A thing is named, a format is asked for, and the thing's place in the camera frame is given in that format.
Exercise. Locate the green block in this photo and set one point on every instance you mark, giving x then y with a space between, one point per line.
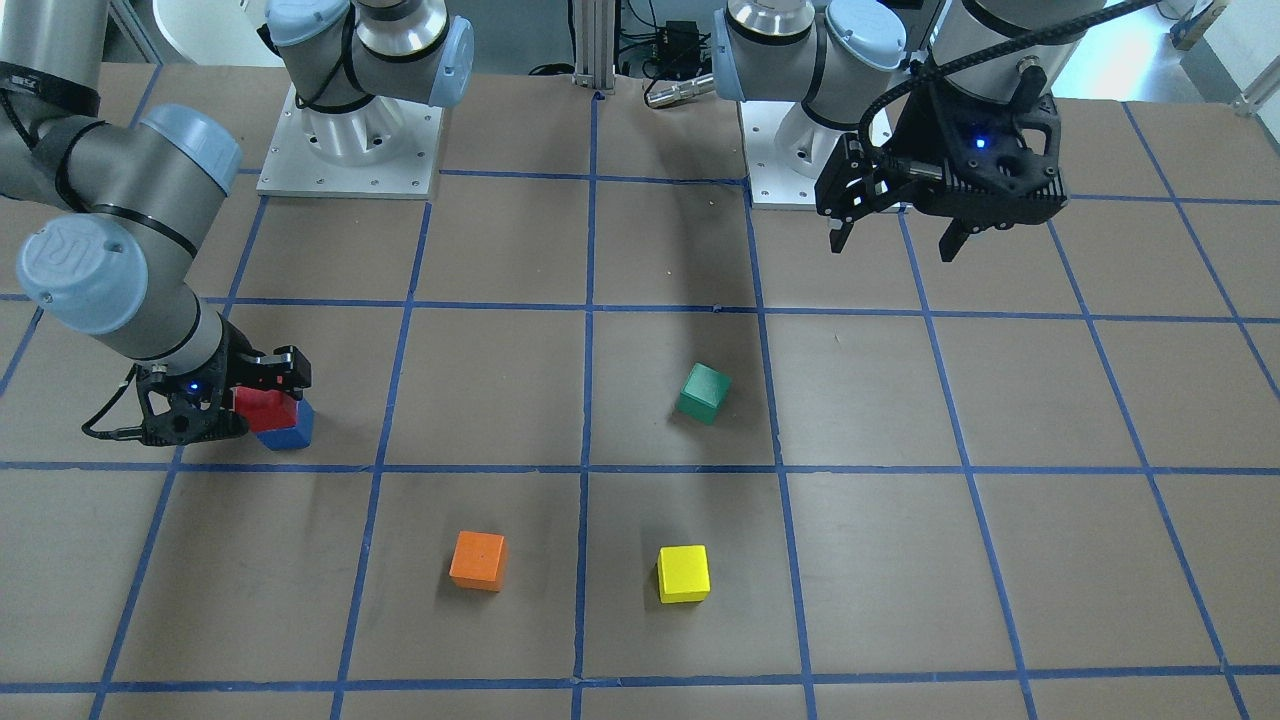
703 393

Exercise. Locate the yellow block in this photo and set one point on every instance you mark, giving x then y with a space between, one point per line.
683 573

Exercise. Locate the blue block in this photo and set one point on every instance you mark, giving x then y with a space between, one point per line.
291 438

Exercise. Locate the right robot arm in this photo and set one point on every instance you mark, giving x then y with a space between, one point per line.
137 203

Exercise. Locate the red block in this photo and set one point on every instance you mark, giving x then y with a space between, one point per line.
265 409

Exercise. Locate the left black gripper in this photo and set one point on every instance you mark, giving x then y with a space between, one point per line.
930 133

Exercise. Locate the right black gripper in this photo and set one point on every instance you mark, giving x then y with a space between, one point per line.
243 367

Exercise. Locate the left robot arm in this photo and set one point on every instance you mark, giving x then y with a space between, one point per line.
848 63

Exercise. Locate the orange block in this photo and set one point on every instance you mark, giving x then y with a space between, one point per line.
479 561

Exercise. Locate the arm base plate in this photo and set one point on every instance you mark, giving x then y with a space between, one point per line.
785 151
387 150

